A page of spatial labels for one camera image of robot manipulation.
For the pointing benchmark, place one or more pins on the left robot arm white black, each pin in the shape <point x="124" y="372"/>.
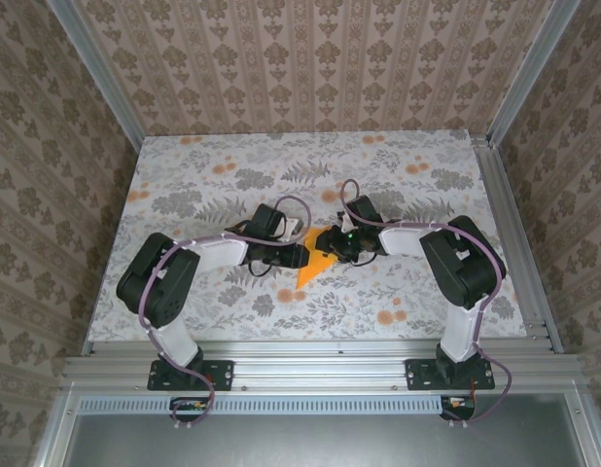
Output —
<point x="154" y="282"/>

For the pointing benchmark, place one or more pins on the black controller board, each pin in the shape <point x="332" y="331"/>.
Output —
<point x="186" y="407"/>
<point x="458" y="407"/>

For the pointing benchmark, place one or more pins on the aluminium corner post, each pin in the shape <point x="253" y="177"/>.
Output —
<point x="530" y="73"/>
<point x="102" y="73"/>

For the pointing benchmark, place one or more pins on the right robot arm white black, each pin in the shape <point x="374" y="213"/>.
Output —
<point x="461" y="267"/>

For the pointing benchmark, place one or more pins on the orange paper sheet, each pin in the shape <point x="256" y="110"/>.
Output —
<point x="312" y="270"/>

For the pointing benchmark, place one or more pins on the grey metal panel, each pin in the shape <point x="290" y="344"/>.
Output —
<point x="320" y="442"/>

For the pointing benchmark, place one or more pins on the aluminium frame side bar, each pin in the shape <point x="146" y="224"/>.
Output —
<point x="590" y="428"/>
<point x="55" y="428"/>

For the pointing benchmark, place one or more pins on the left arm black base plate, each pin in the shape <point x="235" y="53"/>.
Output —
<point x="222" y="374"/>

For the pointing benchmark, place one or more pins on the aluminium frame beam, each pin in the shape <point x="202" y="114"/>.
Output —
<point x="320" y="370"/>

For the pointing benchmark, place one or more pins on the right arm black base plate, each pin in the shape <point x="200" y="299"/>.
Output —
<point x="417" y="374"/>

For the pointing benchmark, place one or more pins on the aluminium table side rail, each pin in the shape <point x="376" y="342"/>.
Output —
<point x="505" y="204"/>

